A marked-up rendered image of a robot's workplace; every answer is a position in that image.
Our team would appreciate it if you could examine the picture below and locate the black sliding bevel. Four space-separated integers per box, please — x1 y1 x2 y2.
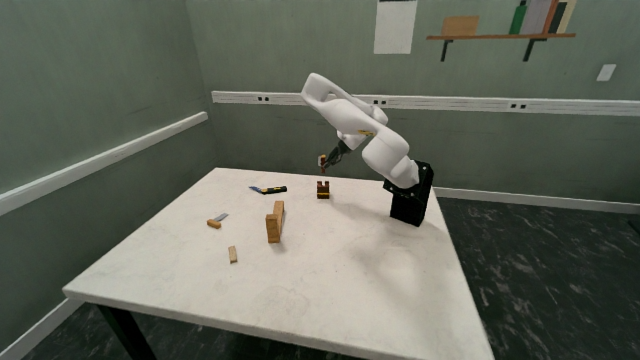
249 186 287 195

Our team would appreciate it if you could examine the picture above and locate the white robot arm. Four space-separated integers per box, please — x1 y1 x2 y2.
301 73 419 189

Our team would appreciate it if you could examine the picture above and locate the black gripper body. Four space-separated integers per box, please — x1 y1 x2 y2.
333 140 353 158

